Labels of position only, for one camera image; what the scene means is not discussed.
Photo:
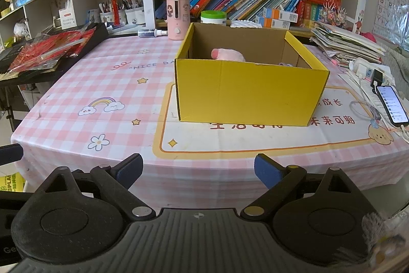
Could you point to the yellow plastic bag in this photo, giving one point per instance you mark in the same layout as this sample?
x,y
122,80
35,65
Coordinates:
x,y
9,183

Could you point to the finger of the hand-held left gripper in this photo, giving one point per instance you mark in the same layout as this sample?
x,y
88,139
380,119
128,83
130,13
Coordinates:
x,y
11,150

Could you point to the white quilted purse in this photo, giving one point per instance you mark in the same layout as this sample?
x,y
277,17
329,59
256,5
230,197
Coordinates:
x,y
246,24

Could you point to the yellow bordered desk mat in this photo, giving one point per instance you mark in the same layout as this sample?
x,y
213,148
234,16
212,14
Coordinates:
x,y
255,138

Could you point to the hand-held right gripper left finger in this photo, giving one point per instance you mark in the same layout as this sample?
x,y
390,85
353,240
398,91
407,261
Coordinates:
x,y
131,166

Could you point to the black electronic keyboard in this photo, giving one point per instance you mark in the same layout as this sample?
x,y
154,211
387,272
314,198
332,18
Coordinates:
x,y
99,33

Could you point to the small spray bottle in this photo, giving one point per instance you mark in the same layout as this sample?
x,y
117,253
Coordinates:
x,y
151,33

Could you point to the white plastic bag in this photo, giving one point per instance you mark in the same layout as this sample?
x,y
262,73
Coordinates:
x,y
21,29

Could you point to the stack of booklets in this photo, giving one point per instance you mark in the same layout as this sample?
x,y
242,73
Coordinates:
x,y
345,42

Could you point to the red tassel ornament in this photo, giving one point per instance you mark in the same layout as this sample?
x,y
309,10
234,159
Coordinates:
x,y
115,10

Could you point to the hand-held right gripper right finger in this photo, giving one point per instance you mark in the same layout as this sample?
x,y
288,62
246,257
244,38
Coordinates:
x,y
265,167

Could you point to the red decorations in plastic bag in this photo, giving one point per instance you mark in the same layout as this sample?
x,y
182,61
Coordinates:
x,y
48,49

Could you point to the red boxed book set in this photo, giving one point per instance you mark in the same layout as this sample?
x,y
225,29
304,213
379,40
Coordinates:
x,y
319,4

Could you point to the pink checked tablecloth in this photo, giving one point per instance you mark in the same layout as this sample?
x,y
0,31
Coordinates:
x,y
96,84

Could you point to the pink cylinder humidifier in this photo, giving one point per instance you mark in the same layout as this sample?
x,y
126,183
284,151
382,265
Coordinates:
x,y
177,17

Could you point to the white power strip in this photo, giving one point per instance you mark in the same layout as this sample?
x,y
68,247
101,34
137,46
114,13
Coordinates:
x,y
367,71

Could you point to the white drinking straws box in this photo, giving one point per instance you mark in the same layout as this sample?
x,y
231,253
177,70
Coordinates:
x,y
67,18

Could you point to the yellow cardboard box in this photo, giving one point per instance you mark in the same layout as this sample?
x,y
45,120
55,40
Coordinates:
x,y
249,94

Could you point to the orange blue white carton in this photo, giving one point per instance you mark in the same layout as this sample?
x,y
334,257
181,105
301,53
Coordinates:
x,y
271,24
281,14

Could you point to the colourful candy bouquet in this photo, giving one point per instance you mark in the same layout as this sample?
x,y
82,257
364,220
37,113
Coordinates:
x,y
332,15

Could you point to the white pen holder cup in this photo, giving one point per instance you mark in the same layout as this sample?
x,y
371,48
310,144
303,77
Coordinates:
x,y
106,17
140,16
129,17

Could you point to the smartphone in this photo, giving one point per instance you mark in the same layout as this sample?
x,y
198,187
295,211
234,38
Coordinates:
x,y
391,105

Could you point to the white jar green lid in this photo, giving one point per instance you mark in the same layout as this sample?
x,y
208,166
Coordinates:
x,y
213,17

